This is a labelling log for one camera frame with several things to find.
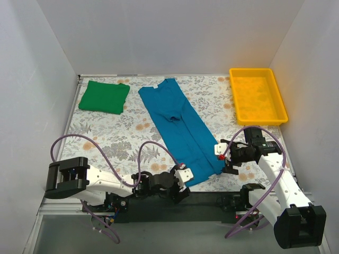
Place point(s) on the blue t shirt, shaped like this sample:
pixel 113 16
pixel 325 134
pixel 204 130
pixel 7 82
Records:
pixel 185 135

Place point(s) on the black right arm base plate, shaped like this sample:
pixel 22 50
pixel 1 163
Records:
pixel 232 203

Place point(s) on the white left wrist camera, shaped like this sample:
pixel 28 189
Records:
pixel 184 175

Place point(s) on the aluminium frame rail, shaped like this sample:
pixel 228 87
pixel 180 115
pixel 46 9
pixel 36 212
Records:
pixel 153 225

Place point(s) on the yellow plastic bin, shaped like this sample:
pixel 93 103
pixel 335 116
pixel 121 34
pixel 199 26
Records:
pixel 257 97

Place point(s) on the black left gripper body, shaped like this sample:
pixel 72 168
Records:
pixel 175 187

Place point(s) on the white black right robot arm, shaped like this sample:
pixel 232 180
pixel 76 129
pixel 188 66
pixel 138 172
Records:
pixel 297 222

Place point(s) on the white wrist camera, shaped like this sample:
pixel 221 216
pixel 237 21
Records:
pixel 184 175
pixel 221 151

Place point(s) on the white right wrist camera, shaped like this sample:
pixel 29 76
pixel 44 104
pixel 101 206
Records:
pixel 221 151

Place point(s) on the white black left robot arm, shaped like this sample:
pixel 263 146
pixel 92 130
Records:
pixel 77 179

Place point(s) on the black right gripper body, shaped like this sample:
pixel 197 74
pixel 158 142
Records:
pixel 235 161

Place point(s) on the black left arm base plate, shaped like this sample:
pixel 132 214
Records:
pixel 112 203

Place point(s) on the floral patterned table mat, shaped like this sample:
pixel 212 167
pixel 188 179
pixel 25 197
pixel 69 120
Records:
pixel 130 142

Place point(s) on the green folded t shirt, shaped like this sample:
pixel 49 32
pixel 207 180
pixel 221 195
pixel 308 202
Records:
pixel 106 98

